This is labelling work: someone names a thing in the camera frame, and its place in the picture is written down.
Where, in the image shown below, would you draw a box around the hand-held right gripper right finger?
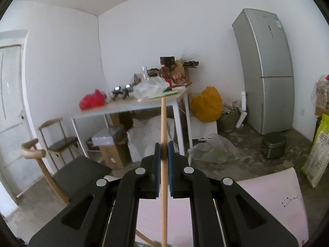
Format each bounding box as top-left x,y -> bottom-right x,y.
168,141 -> 299,247

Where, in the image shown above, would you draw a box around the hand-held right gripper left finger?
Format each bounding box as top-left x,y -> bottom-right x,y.
28,143 -> 161,247

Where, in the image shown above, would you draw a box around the single wooden chopstick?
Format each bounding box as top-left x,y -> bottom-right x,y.
159,95 -> 169,247

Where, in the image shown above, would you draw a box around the white woven sack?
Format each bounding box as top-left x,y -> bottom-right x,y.
127,116 -> 180,162

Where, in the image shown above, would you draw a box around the clear plastic bag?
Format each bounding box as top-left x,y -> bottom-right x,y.
188,133 -> 239,163

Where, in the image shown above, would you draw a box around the cardboard box with white lining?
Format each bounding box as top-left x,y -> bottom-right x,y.
91,127 -> 130,170

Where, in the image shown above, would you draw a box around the white table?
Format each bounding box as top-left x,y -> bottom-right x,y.
71,86 -> 193,158

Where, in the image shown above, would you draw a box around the yellow plastic bag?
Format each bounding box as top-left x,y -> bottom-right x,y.
190,86 -> 224,122

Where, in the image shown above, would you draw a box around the green flat board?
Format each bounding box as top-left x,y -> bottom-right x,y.
148,89 -> 179,99

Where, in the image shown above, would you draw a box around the wooden chair with dark seat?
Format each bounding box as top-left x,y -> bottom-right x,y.
21,138 -> 112,205

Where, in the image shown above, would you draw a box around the green bag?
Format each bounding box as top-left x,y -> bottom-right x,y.
221,108 -> 242,132

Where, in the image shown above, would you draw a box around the white plastic bag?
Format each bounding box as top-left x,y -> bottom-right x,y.
132,77 -> 170,102

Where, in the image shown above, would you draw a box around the black handheld device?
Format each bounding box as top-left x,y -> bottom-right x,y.
112,85 -> 124,101
123,84 -> 134,99

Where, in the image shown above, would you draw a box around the white foam pieces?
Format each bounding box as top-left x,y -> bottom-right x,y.
235,91 -> 248,129

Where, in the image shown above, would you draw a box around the small wooden chair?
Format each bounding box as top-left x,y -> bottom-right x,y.
38,117 -> 81,165

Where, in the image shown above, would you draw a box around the open cardboard box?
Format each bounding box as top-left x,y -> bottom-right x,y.
175,61 -> 199,84

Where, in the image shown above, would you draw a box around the pink printed tablecloth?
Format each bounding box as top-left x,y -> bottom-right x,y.
136,167 -> 309,247

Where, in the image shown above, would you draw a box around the metal trash can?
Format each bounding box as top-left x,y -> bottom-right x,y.
261,132 -> 287,159

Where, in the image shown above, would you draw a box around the dark small box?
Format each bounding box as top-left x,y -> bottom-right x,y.
160,56 -> 176,69

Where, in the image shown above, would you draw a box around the silver refrigerator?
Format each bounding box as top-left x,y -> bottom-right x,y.
231,8 -> 295,135

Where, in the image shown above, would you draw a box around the yellow and white rice bag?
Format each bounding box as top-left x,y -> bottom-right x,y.
301,113 -> 329,188

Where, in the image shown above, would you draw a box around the white door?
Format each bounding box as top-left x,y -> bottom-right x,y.
0,30 -> 35,198

